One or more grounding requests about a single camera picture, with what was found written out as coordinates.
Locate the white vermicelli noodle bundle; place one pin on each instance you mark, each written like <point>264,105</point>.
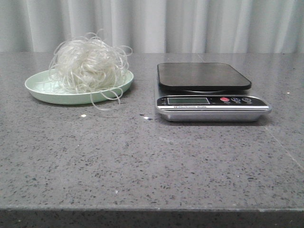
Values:
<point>86,64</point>

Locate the silver black kitchen scale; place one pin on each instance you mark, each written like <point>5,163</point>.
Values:
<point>206,92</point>

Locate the light green round plate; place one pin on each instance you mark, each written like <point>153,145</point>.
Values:
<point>43,89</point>

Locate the white pleated curtain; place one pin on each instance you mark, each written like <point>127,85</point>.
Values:
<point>157,26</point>

